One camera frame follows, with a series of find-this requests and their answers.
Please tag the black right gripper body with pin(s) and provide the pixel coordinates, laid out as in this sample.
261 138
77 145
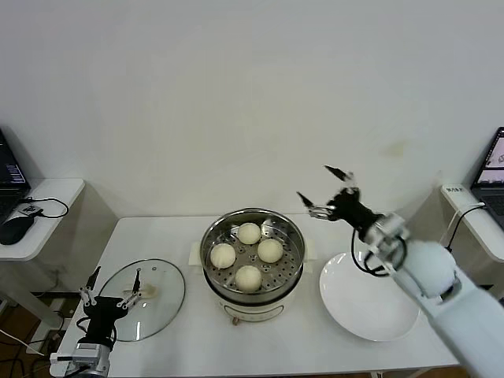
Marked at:
350 208

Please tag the black computer mouse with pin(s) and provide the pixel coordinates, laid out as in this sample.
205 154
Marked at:
13 230

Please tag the perforated steel steamer basket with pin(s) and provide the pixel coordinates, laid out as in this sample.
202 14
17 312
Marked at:
291 244

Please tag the round white plate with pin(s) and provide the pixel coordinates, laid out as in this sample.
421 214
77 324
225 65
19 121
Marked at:
354 303

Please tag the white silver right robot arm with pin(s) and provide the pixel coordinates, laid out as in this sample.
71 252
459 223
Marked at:
433 267

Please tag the white side desk with mouse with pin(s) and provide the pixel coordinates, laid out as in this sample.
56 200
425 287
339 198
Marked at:
51 189

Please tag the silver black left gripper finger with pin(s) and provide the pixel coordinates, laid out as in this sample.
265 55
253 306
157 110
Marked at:
93 277
137 281

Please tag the small box with QR code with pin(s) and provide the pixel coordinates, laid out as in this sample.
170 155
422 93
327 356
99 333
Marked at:
27 210

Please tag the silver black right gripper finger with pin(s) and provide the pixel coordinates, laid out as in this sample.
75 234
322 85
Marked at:
340 175
311 204

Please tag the cream electric pot base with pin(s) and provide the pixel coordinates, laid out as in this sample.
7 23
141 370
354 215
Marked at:
252 307

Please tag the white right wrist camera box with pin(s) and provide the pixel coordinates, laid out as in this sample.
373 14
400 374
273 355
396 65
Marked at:
388 232

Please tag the small printed desk label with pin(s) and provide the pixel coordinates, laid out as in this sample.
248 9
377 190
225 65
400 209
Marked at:
454 189

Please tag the grey laptop with bright screen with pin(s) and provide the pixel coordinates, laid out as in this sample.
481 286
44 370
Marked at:
492 173

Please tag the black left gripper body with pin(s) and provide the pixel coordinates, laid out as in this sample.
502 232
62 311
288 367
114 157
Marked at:
102 315

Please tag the white steamed baozi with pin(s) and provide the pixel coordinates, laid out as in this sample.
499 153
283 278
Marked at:
223 256
269 250
249 233
248 277

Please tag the round glass pot lid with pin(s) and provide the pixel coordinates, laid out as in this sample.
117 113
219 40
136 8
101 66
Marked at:
157 311

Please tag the black laptop with dark screen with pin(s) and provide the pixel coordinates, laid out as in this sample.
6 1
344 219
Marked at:
8 173

